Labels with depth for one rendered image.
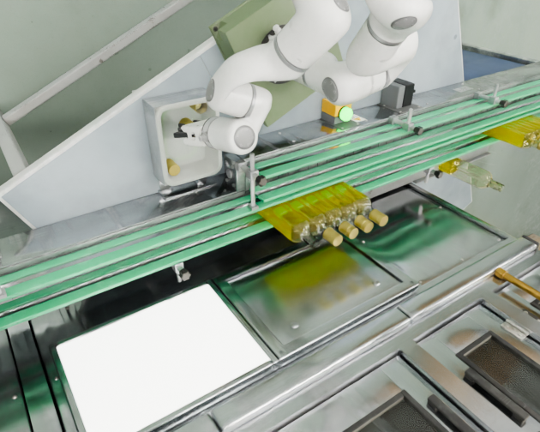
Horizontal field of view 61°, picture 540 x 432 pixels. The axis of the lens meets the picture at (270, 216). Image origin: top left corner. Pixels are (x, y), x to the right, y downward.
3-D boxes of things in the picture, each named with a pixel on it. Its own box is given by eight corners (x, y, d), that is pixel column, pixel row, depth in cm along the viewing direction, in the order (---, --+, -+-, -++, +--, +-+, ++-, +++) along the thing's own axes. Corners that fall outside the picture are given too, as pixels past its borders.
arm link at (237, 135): (243, 77, 92) (280, 91, 98) (219, 78, 101) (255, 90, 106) (226, 152, 94) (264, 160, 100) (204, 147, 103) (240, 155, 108)
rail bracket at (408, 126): (385, 123, 157) (416, 136, 147) (388, 102, 153) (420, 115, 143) (393, 121, 159) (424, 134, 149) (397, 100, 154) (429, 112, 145)
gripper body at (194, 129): (201, 154, 105) (183, 149, 114) (241, 143, 110) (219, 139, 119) (195, 121, 102) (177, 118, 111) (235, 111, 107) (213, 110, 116)
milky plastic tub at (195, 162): (153, 176, 130) (166, 189, 124) (141, 98, 118) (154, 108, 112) (209, 160, 138) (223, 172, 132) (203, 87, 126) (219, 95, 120)
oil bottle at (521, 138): (478, 132, 192) (544, 158, 172) (482, 119, 189) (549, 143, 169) (487, 129, 195) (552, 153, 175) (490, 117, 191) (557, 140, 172)
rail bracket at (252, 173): (236, 199, 134) (259, 219, 125) (233, 145, 124) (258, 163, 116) (244, 195, 135) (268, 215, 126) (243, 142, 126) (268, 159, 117)
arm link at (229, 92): (309, 39, 89) (250, 99, 105) (254, 15, 82) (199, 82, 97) (315, 75, 86) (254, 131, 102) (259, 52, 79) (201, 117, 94)
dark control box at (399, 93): (378, 102, 169) (396, 109, 163) (381, 81, 164) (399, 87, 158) (394, 99, 172) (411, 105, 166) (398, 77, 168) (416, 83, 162)
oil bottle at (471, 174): (437, 170, 187) (495, 197, 169) (439, 158, 184) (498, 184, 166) (447, 165, 190) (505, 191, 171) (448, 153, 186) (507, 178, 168)
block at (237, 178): (223, 183, 137) (235, 193, 132) (221, 154, 132) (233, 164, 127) (233, 180, 139) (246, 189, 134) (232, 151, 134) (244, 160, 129)
